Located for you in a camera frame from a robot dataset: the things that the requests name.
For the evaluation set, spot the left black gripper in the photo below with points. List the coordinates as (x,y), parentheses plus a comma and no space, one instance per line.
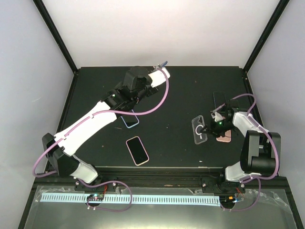
(156,90)

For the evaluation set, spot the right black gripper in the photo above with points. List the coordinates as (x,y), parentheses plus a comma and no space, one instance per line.
(212,130)

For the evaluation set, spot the phone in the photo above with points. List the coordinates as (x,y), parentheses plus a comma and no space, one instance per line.
(138,152)
(130,121)
(197,126)

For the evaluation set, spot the pink phone case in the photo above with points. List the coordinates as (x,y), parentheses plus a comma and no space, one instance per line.
(226,138)

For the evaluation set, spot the black smartphone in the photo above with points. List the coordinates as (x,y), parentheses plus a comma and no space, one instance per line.
(219,99)

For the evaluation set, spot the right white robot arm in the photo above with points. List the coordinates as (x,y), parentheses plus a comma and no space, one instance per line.
(260,152)

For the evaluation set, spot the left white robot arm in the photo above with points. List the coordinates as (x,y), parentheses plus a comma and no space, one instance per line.
(60,148)

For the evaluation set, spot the phone in blue case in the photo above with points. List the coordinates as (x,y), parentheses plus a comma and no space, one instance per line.
(130,121)

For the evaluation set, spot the right controller board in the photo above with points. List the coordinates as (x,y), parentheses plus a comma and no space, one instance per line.
(228,199)

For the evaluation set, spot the controller board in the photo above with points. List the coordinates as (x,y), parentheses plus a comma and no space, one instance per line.
(228,199)
(95,197)

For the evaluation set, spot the left controller board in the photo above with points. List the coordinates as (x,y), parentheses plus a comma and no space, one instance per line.
(95,197)

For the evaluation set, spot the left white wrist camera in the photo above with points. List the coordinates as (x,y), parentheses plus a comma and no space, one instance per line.
(158,77)

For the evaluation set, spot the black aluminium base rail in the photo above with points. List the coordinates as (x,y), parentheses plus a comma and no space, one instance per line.
(156,177)

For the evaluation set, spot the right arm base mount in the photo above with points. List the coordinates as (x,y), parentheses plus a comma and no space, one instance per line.
(219,185)

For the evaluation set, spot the light blue slotted cable duct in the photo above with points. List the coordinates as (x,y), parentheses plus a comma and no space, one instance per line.
(134,199)

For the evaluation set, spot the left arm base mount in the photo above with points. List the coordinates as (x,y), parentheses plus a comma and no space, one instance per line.
(95,186)

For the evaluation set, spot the left black frame post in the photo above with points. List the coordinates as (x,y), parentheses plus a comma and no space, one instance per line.
(55,33)

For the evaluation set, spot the black frame post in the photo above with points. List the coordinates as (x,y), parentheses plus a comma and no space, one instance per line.
(55,33)
(276,15)

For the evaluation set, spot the right black frame post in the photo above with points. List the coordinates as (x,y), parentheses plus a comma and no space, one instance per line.
(276,15)

